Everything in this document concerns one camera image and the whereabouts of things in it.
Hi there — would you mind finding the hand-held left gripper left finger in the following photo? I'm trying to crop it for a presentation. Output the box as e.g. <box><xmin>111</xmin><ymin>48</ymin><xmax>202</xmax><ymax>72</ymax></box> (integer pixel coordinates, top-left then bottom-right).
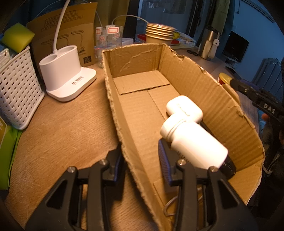
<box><xmin>25</xmin><ymin>144</ymin><xmax>125</xmax><ymax>231</ymax></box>

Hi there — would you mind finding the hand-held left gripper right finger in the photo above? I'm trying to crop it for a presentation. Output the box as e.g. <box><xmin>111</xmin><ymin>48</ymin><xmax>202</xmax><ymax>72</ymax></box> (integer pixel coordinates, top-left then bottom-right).
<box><xmin>158</xmin><ymin>139</ymin><xmax>258</xmax><ymax>231</ymax></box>

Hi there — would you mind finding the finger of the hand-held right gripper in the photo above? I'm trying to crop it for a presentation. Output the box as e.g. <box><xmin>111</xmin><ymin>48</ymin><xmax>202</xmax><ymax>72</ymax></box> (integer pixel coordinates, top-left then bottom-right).
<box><xmin>230</xmin><ymin>79</ymin><xmax>284</xmax><ymax>121</ymax></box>

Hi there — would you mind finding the white pill bottle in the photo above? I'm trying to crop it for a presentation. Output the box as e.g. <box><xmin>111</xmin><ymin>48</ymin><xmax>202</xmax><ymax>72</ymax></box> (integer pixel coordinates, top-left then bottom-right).
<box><xmin>160</xmin><ymin>112</ymin><xmax>229</xmax><ymax>169</ymax></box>

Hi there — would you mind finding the red can yellow lid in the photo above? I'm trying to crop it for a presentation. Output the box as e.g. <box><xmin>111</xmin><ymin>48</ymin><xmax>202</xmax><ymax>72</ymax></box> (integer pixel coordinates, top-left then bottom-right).
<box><xmin>219</xmin><ymin>72</ymin><xmax>238</xmax><ymax>86</ymax></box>

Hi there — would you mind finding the white earbuds case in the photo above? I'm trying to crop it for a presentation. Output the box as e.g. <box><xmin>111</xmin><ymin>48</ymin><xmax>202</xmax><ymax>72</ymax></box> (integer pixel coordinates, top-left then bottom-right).
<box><xmin>166</xmin><ymin>95</ymin><xmax>203</xmax><ymax>122</ymax></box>

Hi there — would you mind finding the cardboard box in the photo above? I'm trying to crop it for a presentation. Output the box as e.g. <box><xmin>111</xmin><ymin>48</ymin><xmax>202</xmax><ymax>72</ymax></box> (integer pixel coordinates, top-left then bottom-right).
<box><xmin>102</xmin><ymin>43</ymin><xmax>265</xmax><ymax>231</ymax></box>

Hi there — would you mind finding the grey padded headboard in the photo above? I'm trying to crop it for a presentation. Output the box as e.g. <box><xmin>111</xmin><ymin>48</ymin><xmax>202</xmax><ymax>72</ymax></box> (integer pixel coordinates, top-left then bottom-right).
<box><xmin>252</xmin><ymin>57</ymin><xmax>284</xmax><ymax>84</ymax></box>

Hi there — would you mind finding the white television cabinet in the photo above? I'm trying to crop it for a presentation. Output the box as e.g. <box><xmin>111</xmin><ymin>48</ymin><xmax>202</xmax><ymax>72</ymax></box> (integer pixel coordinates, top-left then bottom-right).
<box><xmin>225</xmin><ymin>60</ymin><xmax>242</xmax><ymax>78</ymax></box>

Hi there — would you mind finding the black television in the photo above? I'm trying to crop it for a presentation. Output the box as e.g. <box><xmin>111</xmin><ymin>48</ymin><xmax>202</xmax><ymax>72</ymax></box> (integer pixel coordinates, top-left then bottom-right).
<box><xmin>223</xmin><ymin>31</ymin><xmax>250</xmax><ymax>63</ymax></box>

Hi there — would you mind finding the steel travel tumbler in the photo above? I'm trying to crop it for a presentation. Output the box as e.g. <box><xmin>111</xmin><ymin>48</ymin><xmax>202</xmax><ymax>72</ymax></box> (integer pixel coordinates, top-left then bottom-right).
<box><xmin>198</xmin><ymin>25</ymin><xmax>222</xmax><ymax>60</ymax></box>

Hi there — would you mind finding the yellow curtain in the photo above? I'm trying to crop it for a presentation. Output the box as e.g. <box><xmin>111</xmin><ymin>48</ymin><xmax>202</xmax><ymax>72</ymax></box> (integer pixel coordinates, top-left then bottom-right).
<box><xmin>211</xmin><ymin>0</ymin><xmax>231</xmax><ymax>30</ymax></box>

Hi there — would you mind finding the white desk lamp base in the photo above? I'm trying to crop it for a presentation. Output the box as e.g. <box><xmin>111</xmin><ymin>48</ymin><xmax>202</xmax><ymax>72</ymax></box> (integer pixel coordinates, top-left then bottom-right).
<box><xmin>39</xmin><ymin>0</ymin><xmax>97</xmax><ymax>102</ymax></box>

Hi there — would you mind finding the green packet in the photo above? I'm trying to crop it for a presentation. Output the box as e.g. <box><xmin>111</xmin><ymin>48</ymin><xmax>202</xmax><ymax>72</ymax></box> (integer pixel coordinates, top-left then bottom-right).
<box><xmin>0</xmin><ymin>117</ymin><xmax>23</xmax><ymax>190</ymax></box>

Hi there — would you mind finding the stack of paper bowls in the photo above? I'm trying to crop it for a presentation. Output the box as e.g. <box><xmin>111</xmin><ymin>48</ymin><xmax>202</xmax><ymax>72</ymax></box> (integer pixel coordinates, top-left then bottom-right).
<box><xmin>145</xmin><ymin>23</ymin><xmax>178</xmax><ymax>45</ymax></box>

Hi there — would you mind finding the white woven plastic basket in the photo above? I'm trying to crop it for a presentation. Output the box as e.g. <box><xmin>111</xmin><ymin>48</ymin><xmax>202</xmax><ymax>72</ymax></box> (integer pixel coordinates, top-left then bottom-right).
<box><xmin>0</xmin><ymin>46</ymin><xmax>45</xmax><ymax>130</ymax></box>

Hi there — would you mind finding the brown lamp packaging box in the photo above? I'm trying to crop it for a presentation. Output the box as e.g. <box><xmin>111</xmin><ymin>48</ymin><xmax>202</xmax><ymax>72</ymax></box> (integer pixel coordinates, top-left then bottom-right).
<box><xmin>26</xmin><ymin>2</ymin><xmax>98</xmax><ymax>67</ymax></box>

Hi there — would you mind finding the yellow sponge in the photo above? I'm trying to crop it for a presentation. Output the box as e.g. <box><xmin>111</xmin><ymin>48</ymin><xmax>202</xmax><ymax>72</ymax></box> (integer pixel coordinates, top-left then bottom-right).
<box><xmin>1</xmin><ymin>22</ymin><xmax>36</xmax><ymax>52</ymax></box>

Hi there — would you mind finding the white charger cable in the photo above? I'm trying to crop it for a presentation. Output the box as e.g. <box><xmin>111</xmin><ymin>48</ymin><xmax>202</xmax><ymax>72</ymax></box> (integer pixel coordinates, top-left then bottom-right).
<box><xmin>111</xmin><ymin>14</ymin><xmax>149</xmax><ymax>25</ymax></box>

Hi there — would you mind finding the white lamp cable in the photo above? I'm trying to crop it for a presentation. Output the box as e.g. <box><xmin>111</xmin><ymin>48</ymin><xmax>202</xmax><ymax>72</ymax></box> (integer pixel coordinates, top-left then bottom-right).
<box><xmin>95</xmin><ymin>9</ymin><xmax>103</xmax><ymax>27</ymax></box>

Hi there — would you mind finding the black sliding door frame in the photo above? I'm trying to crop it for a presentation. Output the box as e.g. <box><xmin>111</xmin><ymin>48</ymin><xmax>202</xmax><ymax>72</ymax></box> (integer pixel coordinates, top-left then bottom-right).
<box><xmin>126</xmin><ymin>0</ymin><xmax>213</xmax><ymax>42</ymax></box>

